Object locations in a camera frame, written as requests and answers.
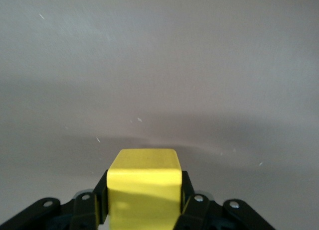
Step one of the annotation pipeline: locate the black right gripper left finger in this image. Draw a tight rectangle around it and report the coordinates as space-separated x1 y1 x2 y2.
0 170 111 230

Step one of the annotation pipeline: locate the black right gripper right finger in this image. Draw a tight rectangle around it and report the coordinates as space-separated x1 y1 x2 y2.
174 170 276 230

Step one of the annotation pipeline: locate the yellow block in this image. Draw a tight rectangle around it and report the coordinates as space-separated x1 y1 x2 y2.
106 148 184 230

